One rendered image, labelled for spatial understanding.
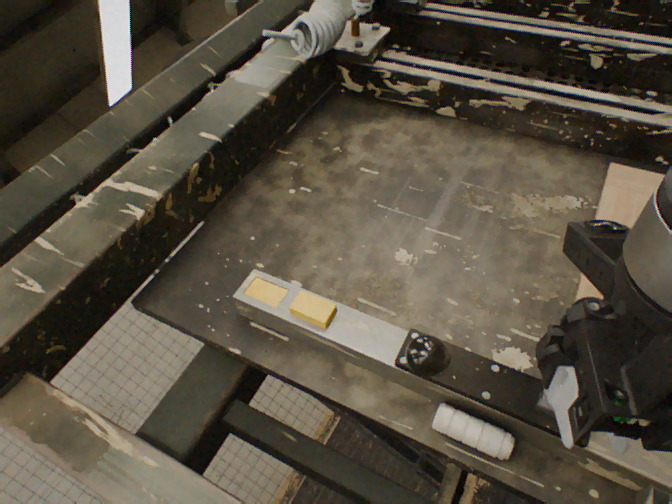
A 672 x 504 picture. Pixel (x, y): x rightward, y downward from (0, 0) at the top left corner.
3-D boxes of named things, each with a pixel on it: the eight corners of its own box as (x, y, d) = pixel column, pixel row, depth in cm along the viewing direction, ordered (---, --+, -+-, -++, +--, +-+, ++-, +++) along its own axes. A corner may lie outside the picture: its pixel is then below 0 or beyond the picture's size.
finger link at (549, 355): (525, 387, 38) (558, 329, 32) (522, 370, 39) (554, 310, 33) (587, 394, 38) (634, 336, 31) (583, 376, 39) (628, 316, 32)
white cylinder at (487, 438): (430, 432, 52) (503, 466, 49) (433, 421, 50) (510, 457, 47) (439, 408, 54) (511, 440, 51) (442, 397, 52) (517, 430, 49)
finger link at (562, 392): (535, 465, 39) (571, 422, 32) (526, 397, 43) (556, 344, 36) (575, 470, 39) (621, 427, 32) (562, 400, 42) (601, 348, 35)
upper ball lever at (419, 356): (447, 381, 53) (438, 386, 40) (414, 367, 54) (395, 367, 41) (459, 348, 53) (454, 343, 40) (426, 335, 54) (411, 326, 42)
